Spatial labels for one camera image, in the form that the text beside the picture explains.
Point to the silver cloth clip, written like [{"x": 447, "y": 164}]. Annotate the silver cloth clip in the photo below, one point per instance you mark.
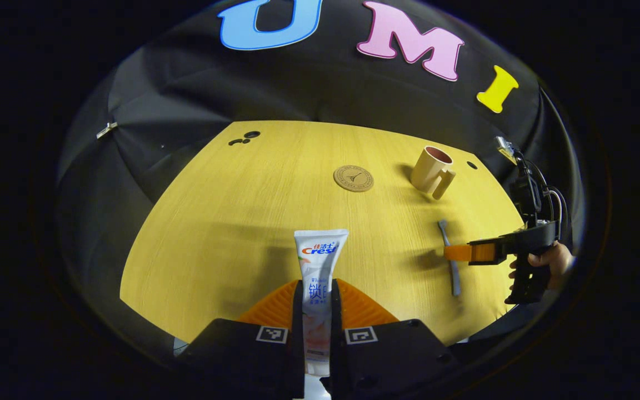
[{"x": 106, "y": 130}]

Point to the white toothpaste tube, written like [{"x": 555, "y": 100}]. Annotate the white toothpaste tube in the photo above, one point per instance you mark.
[{"x": 320, "y": 266}]

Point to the round wooden coaster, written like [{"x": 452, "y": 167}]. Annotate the round wooden coaster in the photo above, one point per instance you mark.
[{"x": 353, "y": 178}]

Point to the grey toothbrush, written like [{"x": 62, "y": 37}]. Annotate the grey toothbrush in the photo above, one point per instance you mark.
[{"x": 453, "y": 275}]

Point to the black backdrop cloth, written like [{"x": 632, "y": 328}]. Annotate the black backdrop cloth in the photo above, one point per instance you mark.
[{"x": 309, "y": 89}]

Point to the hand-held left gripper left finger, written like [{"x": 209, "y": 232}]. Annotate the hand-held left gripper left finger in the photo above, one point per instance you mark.
[{"x": 298, "y": 333}]

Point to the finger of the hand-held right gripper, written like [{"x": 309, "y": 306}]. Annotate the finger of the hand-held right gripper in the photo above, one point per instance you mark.
[{"x": 481, "y": 251}]

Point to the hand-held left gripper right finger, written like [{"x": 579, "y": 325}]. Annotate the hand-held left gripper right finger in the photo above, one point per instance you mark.
[{"x": 335, "y": 333}]

